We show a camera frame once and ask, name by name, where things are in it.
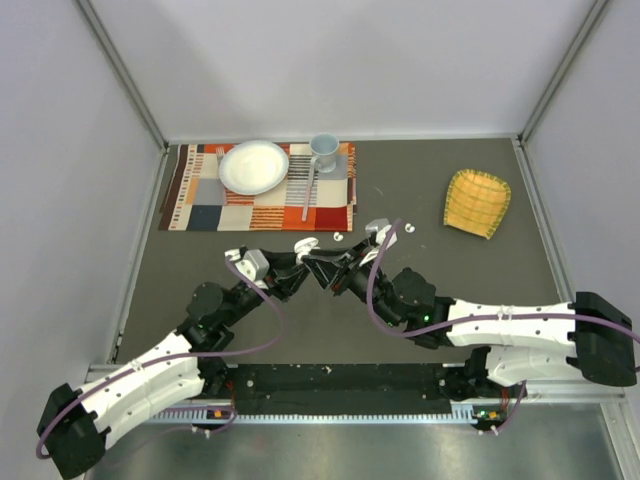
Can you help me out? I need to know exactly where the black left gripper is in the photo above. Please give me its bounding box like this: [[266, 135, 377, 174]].
[[221, 249, 311, 327]]

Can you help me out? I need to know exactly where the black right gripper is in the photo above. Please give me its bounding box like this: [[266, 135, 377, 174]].
[[304, 238, 402, 327]]

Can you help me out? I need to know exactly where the white earbud charging case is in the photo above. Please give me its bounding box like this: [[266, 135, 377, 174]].
[[293, 237, 319, 265]]

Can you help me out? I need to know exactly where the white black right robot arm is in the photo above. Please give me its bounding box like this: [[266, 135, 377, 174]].
[[294, 238, 639, 396]]

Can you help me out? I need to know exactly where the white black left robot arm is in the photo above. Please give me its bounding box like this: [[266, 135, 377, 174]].
[[36, 248, 310, 479]]

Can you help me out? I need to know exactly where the pink plastic spoon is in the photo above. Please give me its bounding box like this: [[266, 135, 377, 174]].
[[301, 155, 318, 222]]

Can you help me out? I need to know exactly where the white round plate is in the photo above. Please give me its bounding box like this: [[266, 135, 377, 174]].
[[219, 140, 289, 196]]

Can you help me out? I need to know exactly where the colourful patchwork placemat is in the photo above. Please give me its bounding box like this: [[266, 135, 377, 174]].
[[158, 142, 357, 232]]

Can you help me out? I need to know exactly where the light blue cup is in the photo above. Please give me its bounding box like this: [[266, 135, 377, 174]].
[[309, 133, 340, 173]]

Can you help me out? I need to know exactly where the silver fork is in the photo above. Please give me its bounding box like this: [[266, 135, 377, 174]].
[[216, 146, 226, 165]]

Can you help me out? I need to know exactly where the yellow woven leaf dish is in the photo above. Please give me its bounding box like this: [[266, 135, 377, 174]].
[[443, 169, 512, 240]]

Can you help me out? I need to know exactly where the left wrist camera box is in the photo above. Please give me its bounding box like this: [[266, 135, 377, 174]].
[[225, 249, 270, 282]]

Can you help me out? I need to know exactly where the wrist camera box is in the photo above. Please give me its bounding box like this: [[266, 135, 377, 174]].
[[225, 249, 270, 282], [361, 218, 392, 265]]

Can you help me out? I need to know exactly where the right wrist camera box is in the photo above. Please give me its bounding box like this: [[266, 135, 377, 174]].
[[361, 218, 392, 265]]

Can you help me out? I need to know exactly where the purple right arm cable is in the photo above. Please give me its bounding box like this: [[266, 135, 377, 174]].
[[367, 217, 640, 436]]

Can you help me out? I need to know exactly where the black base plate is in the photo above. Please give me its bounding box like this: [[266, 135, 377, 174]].
[[219, 362, 526, 416]]

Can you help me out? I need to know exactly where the grey slotted cable duct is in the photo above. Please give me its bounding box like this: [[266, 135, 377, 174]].
[[148, 402, 506, 428]]

